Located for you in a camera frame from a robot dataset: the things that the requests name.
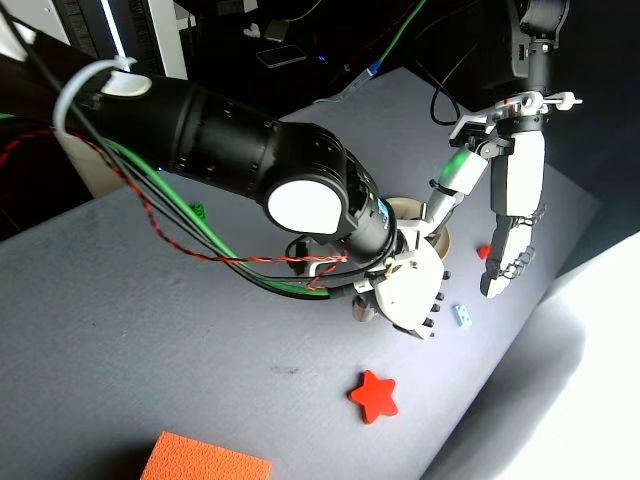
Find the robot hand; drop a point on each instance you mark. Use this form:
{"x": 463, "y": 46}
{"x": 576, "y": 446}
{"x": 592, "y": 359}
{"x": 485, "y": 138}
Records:
{"x": 410, "y": 295}
{"x": 520, "y": 170}

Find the light blue toy brick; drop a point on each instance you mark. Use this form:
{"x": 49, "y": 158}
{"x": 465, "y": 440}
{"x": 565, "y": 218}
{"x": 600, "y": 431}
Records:
{"x": 462, "y": 315}

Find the beige round plate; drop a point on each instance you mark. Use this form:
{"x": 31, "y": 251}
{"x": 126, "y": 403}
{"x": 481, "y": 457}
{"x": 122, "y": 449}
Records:
{"x": 444, "y": 245}

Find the red toy brick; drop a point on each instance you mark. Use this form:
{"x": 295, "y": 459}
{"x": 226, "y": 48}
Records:
{"x": 483, "y": 252}

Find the red star block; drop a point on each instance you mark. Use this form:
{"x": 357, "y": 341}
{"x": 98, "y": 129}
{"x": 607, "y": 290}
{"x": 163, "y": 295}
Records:
{"x": 375, "y": 397}

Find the green toy brick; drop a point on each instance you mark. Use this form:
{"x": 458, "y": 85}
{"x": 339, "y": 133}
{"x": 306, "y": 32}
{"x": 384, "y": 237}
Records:
{"x": 200, "y": 211}

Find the orange foam block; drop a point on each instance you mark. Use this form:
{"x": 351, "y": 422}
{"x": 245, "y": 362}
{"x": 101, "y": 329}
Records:
{"x": 205, "y": 460}

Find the smartphone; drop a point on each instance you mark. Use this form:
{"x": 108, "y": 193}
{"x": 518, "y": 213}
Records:
{"x": 281, "y": 56}

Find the grey table cloth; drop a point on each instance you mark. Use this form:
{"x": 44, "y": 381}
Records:
{"x": 150, "y": 380}

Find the small grey box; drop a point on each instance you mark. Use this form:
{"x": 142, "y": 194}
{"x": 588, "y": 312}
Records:
{"x": 276, "y": 31}

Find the white crumpled paper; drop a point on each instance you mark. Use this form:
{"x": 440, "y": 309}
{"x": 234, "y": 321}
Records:
{"x": 251, "y": 31}

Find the white cabinet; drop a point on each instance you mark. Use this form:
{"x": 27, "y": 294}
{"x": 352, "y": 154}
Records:
{"x": 167, "y": 40}

